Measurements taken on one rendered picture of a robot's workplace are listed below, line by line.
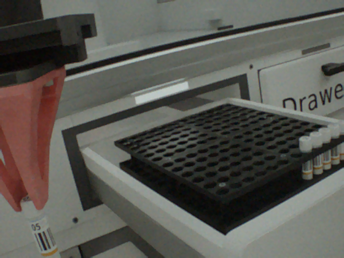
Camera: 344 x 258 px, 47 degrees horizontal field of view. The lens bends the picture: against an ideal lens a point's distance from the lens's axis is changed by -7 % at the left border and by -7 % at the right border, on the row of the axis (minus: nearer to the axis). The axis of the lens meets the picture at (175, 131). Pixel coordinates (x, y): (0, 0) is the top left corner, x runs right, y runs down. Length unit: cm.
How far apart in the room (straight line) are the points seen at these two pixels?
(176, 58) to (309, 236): 36
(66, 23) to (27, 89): 3
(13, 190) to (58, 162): 29
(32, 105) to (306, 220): 17
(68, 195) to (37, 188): 32
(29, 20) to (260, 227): 17
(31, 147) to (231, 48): 46
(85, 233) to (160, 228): 23
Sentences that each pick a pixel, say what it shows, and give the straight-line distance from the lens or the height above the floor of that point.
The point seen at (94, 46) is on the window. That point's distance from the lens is 54.
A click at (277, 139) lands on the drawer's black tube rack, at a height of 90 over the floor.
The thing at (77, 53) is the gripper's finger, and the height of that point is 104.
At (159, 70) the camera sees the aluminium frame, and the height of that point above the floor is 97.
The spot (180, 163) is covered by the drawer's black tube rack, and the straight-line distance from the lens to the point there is 42.
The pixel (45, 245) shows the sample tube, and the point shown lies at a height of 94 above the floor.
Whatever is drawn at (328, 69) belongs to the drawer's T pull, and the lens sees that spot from 71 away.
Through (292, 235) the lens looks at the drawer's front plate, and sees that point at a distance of 26.
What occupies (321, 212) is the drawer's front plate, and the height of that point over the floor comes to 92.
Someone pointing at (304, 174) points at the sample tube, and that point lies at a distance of 42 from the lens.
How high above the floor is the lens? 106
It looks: 18 degrees down
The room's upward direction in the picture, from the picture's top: 10 degrees counter-clockwise
